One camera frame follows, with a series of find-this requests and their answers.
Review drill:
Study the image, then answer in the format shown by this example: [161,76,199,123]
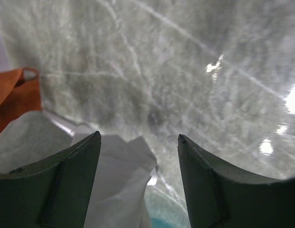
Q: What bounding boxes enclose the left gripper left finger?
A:
[0,132,101,228]

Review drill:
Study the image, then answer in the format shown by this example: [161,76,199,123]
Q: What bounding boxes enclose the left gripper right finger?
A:
[178,134,295,228]

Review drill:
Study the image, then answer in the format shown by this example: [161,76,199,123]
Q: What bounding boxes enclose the grey underwear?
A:
[0,111,157,228]

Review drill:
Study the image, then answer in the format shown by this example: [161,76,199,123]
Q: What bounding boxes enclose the rust hanging underwear back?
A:
[0,67,42,133]

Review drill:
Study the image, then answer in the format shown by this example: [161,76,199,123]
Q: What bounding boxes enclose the teal plastic basin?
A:
[149,213,186,228]

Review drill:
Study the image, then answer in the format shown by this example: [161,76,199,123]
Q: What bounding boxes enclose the silver white drying rack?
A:
[42,109,95,138]

